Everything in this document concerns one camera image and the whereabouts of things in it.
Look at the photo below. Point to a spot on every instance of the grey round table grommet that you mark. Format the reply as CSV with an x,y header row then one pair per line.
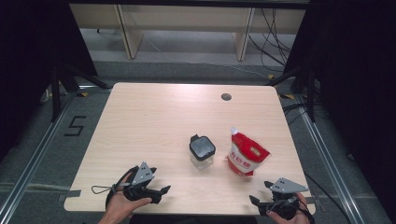
x,y
226,96

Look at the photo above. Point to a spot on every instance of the glass jar with black lid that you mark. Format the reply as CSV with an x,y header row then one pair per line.
x,y
202,148

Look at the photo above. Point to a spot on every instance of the light wooden shelf unit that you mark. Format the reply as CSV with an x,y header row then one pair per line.
x,y
186,18

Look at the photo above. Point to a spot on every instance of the person's right hand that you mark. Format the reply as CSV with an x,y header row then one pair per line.
x,y
300,217

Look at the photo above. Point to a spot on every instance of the aluminium floor rail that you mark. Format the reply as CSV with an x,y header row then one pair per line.
x,y
327,155
37,155

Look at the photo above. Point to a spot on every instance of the red and white sugar pouch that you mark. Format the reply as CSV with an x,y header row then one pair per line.
x,y
246,155

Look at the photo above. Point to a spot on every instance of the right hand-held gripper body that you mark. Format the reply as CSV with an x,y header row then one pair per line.
x,y
286,186

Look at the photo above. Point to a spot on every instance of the black metal stand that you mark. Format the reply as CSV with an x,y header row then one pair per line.
x,y
309,93
56,93

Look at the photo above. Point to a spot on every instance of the black curtain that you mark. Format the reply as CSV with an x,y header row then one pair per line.
x,y
31,62
358,77

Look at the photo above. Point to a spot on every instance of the grey tape strip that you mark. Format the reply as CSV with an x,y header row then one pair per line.
x,y
309,200
73,193

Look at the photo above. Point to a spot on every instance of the person's left hand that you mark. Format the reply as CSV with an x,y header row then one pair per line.
x,y
120,203

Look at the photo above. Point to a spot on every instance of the yellow tape piece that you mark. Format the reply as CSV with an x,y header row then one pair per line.
x,y
288,96
82,94
271,76

